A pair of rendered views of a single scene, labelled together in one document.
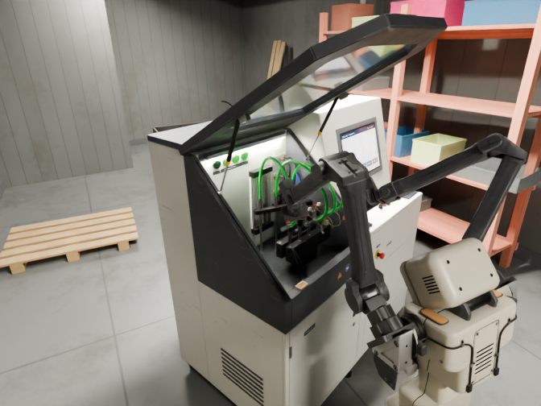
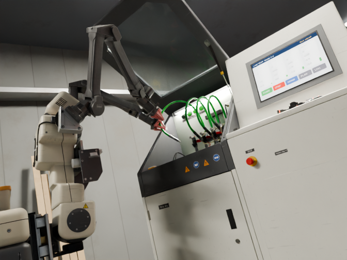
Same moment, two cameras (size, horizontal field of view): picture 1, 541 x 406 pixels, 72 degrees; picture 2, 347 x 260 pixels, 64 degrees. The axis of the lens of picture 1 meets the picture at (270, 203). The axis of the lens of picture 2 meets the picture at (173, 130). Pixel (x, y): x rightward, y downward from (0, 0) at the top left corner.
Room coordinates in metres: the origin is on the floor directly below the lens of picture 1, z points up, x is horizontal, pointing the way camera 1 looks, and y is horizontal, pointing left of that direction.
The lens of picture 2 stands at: (1.23, -1.95, 0.67)
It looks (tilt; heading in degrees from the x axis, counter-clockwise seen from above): 15 degrees up; 82
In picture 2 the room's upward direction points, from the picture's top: 14 degrees counter-clockwise
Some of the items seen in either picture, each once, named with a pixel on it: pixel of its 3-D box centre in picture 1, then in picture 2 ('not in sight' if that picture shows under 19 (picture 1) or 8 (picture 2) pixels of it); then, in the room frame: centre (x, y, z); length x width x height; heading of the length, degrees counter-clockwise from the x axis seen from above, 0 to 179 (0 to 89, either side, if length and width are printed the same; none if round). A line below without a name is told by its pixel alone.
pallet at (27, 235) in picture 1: (74, 237); not in sight; (3.38, 2.05, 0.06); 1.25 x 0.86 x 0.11; 111
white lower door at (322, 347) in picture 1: (328, 348); (198, 245); (1.43, -0.28, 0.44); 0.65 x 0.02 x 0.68; 138
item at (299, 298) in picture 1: (329, 278); (182, 171); (1.44, -0.27, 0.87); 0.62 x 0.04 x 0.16; 138
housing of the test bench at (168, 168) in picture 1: (269, 229); not in sight; (2.17, 0.01, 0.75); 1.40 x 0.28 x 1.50; 138
